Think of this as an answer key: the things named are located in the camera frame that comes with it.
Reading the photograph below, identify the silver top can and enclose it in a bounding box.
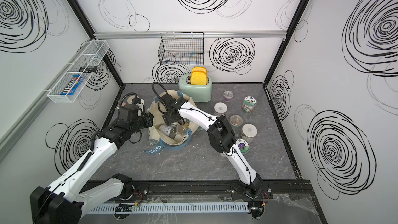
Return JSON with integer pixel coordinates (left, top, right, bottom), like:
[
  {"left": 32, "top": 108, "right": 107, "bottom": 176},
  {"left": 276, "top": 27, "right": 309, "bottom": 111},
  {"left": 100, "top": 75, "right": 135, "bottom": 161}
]
[{"left": 159, "top": 124, "right": 176, "bottom": 139}]

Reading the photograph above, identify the wide brown seed jar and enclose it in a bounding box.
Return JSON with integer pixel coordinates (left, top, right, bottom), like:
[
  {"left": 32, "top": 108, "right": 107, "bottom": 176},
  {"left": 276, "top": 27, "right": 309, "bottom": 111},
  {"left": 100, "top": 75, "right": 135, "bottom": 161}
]
[{"left": 174, "top": 124, "right": 186, "bottom": 142}]

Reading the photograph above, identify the beige canvas tote bag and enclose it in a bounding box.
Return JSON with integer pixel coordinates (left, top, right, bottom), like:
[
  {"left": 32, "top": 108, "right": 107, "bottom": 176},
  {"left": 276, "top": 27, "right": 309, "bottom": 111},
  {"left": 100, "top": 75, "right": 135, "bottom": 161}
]
[{"left": 145, "top": 97, "right": 199, "bottom": 155}]

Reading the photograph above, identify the purple label clear jar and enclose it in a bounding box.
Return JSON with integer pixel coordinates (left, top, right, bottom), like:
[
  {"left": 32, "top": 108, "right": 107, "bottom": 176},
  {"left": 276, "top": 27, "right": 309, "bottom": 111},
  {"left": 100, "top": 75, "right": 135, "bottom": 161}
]
[{"left": 223, "top": 90, "right": 234, "bottom": 102}]

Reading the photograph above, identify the brown seed clear jar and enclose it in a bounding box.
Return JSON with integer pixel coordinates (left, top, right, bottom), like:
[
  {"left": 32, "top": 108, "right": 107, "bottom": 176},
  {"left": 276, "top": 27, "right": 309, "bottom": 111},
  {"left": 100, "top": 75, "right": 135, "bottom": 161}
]
[{"left": 229, "top": 115, "right": 243, "bottom": 129}]

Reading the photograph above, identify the white lid glass jar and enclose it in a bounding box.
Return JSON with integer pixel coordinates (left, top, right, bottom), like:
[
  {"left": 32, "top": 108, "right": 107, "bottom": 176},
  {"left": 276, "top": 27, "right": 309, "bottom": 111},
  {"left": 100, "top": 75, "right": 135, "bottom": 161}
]
[{"left": 241, "top": 123, "right": 258, "bottom": 144}]

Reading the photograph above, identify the green label lid jar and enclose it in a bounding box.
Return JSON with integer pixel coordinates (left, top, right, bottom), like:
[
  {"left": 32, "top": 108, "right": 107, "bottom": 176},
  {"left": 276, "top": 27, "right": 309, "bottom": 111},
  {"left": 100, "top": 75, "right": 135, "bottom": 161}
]
[{"left": 242, "top": 96, "right": 257, "bottom": 113}]

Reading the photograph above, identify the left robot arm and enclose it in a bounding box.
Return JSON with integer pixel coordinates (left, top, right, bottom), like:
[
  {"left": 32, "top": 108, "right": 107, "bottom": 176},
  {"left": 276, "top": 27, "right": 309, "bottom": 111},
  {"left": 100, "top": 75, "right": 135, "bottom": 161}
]
[{"left": 30, "top": 102, "right": 153, "bottom": 224}]

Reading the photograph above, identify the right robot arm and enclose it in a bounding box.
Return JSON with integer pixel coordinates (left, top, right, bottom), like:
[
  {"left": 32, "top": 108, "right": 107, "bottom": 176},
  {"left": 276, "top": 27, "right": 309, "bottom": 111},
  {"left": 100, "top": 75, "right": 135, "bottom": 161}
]
[{"left": 158, "top": 93, "right": 263, "bottom": 199}]

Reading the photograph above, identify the mint green toaster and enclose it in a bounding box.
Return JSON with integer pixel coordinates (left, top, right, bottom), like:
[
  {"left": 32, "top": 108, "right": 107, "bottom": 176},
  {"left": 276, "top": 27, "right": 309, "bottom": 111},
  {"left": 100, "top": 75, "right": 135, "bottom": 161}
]
[{"left": 178, "top": 74, "right": 212, "bottom": 103}]

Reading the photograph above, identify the front yellow bread slice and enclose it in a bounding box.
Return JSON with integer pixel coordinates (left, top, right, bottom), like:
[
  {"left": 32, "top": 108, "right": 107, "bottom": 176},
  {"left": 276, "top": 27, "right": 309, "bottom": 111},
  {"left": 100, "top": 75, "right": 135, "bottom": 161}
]
[{"left": 190, "top": 71, "right": 208, "bottom": 86}]

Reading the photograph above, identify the yellow bread slice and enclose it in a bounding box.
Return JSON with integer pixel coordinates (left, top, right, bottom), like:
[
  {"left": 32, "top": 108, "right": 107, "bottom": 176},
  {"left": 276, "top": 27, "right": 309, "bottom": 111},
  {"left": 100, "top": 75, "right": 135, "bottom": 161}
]
[
  {"left": 190, "top": 71, "right": 208, "bottom": 86},
  {"left": 192, "top": 66, "right": 207, "bottom": 73}
]

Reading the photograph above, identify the rear yellow bread slice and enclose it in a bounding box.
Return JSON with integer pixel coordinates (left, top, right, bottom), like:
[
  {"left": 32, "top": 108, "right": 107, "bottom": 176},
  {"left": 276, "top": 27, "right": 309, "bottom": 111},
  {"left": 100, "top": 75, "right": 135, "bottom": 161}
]
[{"left": 192, "top": 66, "right": 207, "bottom": 73}]

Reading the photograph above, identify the blue candy packet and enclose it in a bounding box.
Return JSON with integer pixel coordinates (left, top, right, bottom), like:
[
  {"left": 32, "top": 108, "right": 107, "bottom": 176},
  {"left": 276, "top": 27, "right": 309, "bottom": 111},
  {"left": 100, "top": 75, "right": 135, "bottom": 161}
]
[{"left": 60, "top": 75, "right": 84, "bottom": 96}]

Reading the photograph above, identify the black small box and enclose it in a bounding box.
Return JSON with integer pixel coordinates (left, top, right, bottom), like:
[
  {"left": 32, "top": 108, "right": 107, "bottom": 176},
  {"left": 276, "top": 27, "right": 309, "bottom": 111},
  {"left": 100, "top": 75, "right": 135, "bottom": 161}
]
[{"left": 79, "top": 65, "right": 98, "bottom": 73}]

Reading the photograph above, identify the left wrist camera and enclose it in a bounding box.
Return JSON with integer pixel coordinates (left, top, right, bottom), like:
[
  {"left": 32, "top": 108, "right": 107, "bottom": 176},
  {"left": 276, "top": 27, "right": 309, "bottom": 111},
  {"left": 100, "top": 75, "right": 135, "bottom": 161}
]
[{"left": 132, "top": 97, "right": 146, "bottom": 114}]

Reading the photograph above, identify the black wire basket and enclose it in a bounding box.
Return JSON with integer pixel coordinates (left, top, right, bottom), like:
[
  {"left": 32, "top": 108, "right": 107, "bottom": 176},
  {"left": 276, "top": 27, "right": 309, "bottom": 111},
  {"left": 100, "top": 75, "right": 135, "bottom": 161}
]
[{"left": 158, "top": 32, "right": 205, "bottom": 65}]

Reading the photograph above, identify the white wire shelf basket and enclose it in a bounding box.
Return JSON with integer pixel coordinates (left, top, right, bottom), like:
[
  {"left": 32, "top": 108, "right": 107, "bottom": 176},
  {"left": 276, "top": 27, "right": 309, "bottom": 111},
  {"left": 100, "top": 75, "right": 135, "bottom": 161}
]
[{"left": 47, "top": 39, "right": 110, "bottom": 103}]

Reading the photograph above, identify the white slotted cable duct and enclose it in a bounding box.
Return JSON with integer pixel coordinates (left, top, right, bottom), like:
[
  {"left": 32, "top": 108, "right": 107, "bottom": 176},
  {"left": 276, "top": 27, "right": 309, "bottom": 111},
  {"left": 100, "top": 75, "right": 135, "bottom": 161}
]
[{"left": 89, "top": 202, "right": 249, "bottom": 215}]

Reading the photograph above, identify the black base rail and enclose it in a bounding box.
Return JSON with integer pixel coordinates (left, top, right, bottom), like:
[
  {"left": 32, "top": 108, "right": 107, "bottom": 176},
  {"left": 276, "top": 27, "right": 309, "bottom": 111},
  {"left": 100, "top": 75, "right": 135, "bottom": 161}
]
[{"left": 83, "top": 178, "right": 315, "bottom": 201}]

